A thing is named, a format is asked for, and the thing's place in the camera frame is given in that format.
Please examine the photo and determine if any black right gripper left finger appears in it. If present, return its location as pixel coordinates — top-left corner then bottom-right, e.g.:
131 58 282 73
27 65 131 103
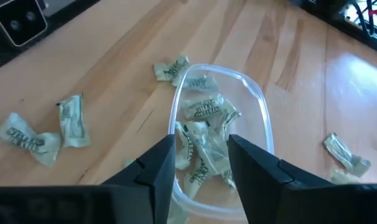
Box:
0 133 177 224

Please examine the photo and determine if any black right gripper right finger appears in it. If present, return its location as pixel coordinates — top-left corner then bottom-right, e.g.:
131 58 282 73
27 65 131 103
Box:
226 133 377 224

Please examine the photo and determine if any clear plastic bin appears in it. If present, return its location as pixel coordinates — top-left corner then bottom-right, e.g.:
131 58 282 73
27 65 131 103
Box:
167 63 275 222

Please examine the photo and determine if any black cable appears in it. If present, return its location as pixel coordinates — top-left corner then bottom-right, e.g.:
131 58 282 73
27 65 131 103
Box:
350 0 376 37

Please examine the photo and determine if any black camera with white rim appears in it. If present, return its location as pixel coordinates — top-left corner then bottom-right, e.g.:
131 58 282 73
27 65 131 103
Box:
0 0 49 47

